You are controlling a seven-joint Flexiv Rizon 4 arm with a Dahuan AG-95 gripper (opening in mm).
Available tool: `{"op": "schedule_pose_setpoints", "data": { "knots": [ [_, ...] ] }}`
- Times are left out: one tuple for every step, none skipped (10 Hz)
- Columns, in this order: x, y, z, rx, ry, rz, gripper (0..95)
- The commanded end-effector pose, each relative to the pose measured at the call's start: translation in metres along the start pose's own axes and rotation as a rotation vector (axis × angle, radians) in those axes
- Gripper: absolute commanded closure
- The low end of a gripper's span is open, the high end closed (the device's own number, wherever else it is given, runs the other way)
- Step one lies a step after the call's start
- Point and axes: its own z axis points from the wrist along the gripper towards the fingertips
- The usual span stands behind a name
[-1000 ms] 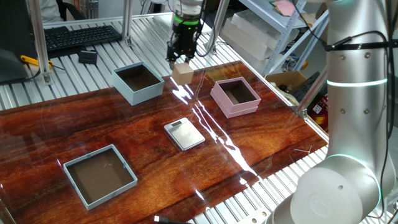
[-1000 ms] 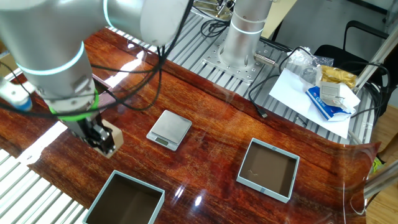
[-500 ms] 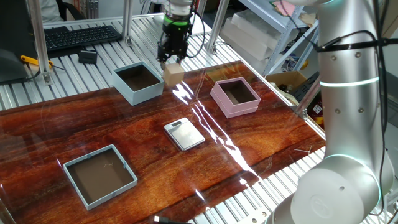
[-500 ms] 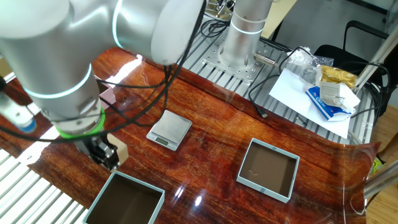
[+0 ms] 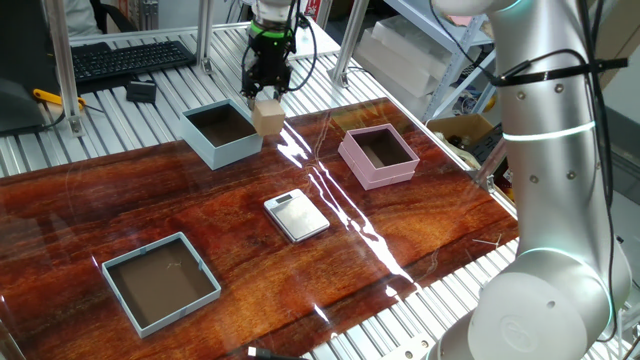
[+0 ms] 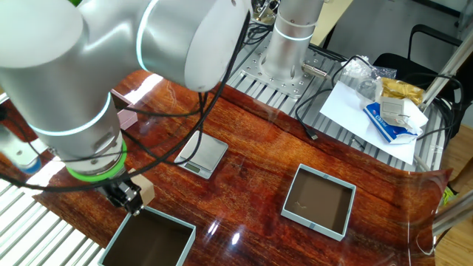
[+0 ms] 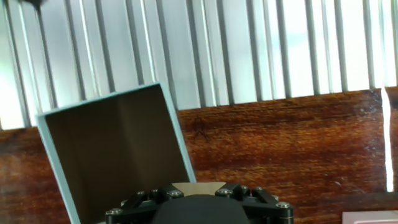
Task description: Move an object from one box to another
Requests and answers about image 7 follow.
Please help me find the deep light blue box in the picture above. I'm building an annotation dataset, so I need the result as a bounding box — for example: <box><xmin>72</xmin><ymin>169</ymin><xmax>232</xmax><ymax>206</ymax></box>
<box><xmin>35</xmin><ymin>82</ymin><xmax>197</xmax><ymax>224</ymax></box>

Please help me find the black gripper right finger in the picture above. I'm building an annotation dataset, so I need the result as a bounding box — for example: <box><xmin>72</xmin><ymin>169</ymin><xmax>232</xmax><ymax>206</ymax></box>
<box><xmin>214</xmin><ymin>182</ymin><xmax>295</xmax><ymax>224</ymax></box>

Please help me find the wood grain table mat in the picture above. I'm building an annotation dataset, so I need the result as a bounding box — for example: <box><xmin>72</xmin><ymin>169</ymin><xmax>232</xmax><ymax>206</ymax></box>
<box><xmin>0</xmin><ymin>86</ymin><xmax>398</xmax><ymax>224</ymax></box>

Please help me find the light wooden cube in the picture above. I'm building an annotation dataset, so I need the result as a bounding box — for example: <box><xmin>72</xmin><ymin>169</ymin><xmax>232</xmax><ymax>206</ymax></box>
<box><xmin>172</xmin><ymin>182</ymin><xmax>227</xmax><ymax>197</ymax></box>

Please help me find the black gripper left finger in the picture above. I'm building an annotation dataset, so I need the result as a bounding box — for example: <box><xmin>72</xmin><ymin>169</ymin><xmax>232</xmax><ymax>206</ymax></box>
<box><xmin>104</xmin><ymin>184</ymin><xmax>185</xmax><ymax>224</ymax></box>

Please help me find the pink cardboard box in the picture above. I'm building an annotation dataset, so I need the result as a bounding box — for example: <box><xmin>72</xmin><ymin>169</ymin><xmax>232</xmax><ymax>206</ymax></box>
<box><xmin>341</xmin><ymin>210</ymin><xmax>398</xmax><ymax>224</ymax></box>

